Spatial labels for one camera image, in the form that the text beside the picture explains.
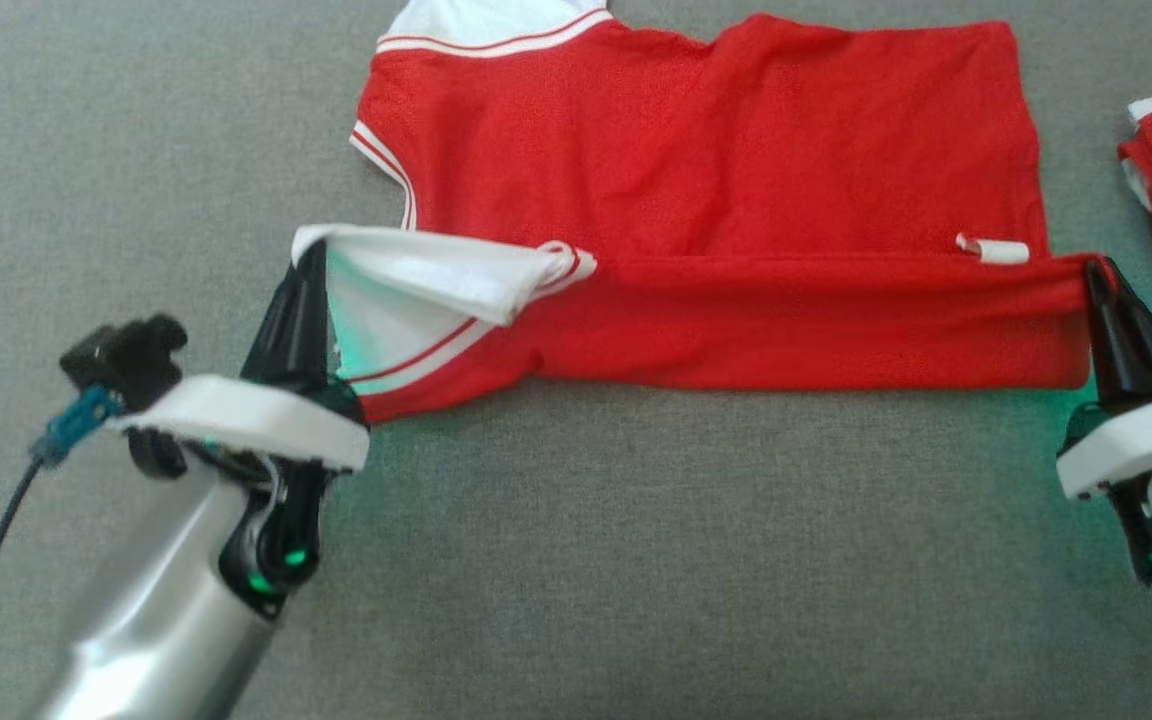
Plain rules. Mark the red white basketball jersey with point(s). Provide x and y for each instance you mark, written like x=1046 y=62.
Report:
x=736 y=150

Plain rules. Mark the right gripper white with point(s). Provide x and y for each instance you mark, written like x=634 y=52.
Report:
x=1136 y=445

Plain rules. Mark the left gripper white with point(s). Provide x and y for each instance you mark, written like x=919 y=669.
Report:
x=246 y=420

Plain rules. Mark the large grey sofa seat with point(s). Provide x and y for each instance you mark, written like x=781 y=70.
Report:
x=636 y=550

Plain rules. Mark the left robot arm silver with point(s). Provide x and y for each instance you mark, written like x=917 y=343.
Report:
x=146 y=620

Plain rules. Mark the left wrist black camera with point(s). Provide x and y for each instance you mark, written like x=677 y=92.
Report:
x=126 y=360

